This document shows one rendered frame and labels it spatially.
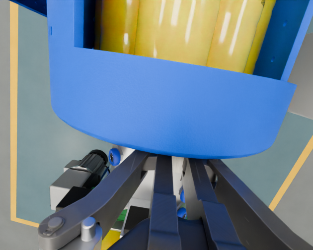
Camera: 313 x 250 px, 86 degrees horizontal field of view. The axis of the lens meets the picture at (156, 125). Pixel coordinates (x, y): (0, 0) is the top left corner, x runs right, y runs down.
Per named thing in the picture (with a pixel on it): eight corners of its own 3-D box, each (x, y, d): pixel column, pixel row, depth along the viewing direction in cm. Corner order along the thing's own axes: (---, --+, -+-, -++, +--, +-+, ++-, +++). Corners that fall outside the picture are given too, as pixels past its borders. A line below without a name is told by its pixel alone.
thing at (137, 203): (164, 199, 50) (163, 238, 38) (163, 205, 51) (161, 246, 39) (131, 193, 50) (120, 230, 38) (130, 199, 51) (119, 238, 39)
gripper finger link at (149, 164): (167, 175, 15) (134, 169, 15) (167, 150, 19) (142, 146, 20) (170, 160, 14) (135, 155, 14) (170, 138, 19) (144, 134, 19)
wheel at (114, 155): (117, 166, 44) (109, 168, 43) (113, 151, 46) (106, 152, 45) (122, 161, 41) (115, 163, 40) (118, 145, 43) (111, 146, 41)
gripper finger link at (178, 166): (179, 145, 16) (187, 147, 16) (176, 123, 22) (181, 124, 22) (173, 173, 16) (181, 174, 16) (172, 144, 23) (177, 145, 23)
